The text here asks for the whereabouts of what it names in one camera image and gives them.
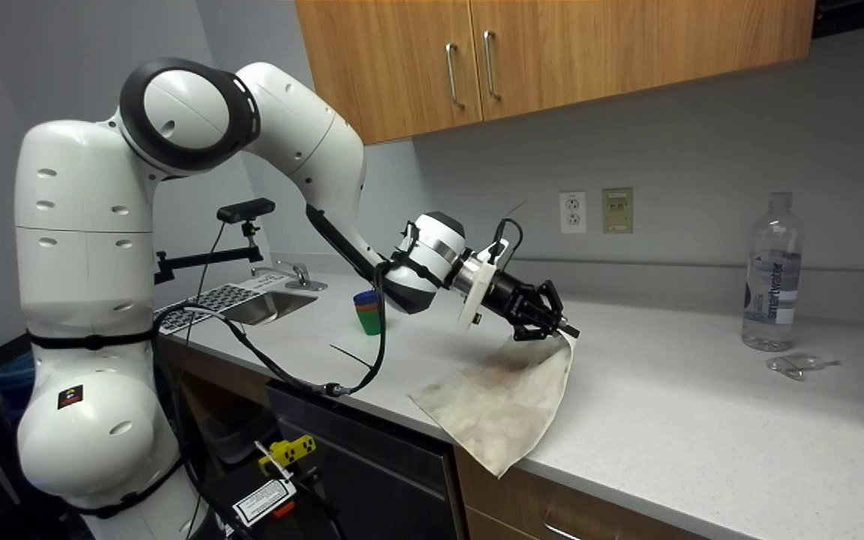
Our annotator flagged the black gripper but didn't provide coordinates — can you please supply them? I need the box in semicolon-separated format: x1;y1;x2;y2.
479;268;581;345

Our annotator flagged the beige cloth towel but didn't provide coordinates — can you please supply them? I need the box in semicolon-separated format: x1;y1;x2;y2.
408;329;579;481

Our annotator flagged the wooden base cabinet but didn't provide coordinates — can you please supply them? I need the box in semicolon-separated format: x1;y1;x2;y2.
451;447;704;540

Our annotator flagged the blue cup with yellow item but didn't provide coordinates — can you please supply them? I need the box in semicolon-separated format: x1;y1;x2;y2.
352;288;386;340

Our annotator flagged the clear plastic water bottle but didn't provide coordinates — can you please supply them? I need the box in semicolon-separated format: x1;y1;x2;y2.
738;188;804;353

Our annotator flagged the black dishwasher front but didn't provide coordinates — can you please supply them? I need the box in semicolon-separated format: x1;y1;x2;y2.
265;378;471;540

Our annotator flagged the clear plastic wrapper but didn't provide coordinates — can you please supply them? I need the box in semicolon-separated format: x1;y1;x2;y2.
764;351;843;380

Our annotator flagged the metal faucet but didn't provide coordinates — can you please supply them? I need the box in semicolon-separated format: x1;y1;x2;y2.
249;256;329;295

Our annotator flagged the yellow plastic clamp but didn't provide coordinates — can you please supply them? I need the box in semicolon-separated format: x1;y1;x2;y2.
255;433;320;476

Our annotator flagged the steel sink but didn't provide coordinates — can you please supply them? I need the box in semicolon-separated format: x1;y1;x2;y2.
165;273;320;340

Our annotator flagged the white box with red button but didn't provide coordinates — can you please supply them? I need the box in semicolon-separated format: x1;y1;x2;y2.
230;476;299;530

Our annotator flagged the white wall outlet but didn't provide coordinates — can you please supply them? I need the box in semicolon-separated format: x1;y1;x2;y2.
558;188;592;240

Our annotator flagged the beige wall switch plate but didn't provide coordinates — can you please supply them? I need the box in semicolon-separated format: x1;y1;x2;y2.
600;182;637;236

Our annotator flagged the metal cabinet door handle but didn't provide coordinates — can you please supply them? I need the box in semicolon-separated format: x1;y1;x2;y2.
441;38;471;113
479;27;508;105

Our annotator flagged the wooden wall cabinet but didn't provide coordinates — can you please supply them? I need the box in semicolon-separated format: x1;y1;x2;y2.
295;0;818;146

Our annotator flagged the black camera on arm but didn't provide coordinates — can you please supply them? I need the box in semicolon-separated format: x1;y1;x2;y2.
154;196;279;288

